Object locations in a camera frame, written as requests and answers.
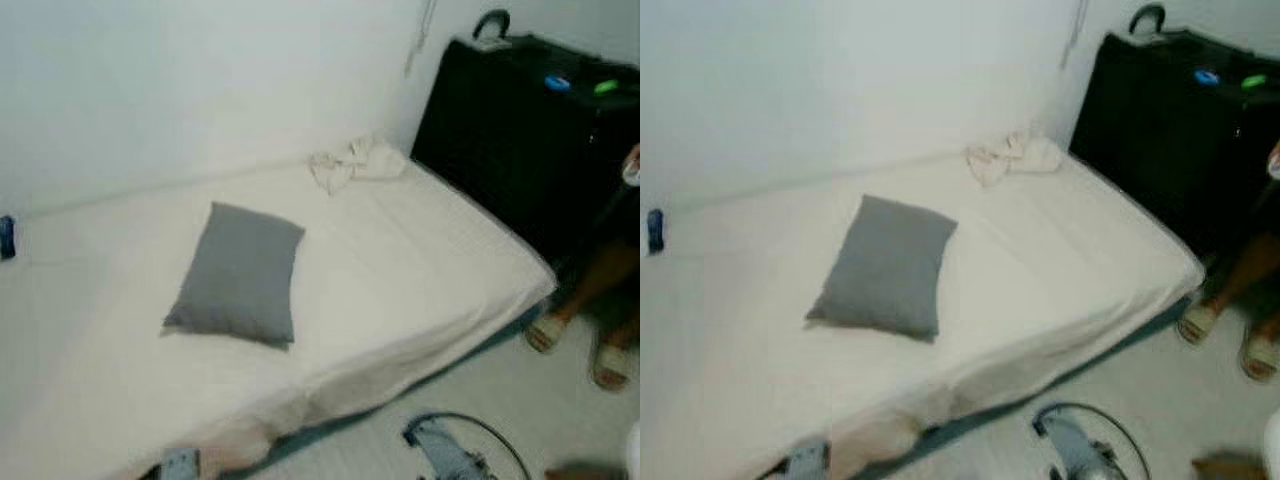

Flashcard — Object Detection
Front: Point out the grey pillow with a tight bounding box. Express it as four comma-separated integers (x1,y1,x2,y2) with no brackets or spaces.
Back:
804,193,959,344
161,201,307,350

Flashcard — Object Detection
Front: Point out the person's bare leg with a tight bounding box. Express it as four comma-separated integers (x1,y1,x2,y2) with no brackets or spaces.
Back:
1203,230,1280,313
548,238,641,331

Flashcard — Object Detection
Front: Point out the beige sandal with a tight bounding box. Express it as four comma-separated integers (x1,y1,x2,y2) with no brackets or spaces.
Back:
591,338,635,392
1177,299,1222,347
524,311,572,354
1239,324,1280,384

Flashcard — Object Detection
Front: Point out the black suitcase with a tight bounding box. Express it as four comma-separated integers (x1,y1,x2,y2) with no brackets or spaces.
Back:
1068,29,1280,257
410,34,641,267

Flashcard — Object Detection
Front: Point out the brown blurry object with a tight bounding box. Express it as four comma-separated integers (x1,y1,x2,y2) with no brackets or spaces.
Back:
544,461,627,480
1191,451,1267,480

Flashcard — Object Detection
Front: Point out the white sheeted mattress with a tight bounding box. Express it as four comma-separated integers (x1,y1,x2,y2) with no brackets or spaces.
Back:
640,148,1207,480
0,150,558,480

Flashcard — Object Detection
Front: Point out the teal bed base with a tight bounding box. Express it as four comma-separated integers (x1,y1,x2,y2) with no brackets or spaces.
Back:
222,298,553,480
858,293,1198,480

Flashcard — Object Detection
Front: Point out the crumpled white cloth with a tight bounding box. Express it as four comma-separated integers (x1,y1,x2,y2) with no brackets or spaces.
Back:
308,134,409,196
964,127,1065,189

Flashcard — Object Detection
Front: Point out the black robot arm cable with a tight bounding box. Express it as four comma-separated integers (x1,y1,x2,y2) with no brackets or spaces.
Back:
404,409,534,480
1034,401,1153,480

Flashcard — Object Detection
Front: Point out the black suitcase handle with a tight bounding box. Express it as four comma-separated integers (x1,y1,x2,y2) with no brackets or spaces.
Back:
472,8,514,41
1129,3,1169,35

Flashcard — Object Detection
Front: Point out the white hanging wall cord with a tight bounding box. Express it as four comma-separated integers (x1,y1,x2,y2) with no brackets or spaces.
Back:
1059,0,1092,70
404,0,439,77

